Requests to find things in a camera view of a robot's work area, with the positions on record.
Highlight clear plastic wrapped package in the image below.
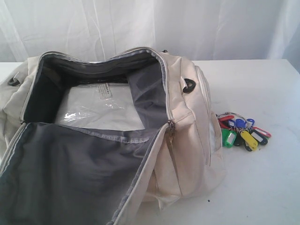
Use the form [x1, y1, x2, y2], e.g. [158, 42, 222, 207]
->
[55, 83, 144, 131]

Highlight white backdrop curtain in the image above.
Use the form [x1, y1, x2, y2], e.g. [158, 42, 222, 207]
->
[0, 0, 300, 67]

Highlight cream fabric duffel bag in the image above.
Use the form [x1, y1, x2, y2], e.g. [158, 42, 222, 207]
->
[0, 47, 225, 225]

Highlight colourful key tag bunch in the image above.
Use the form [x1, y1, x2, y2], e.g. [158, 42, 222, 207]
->
[216, 112, 272, 152]

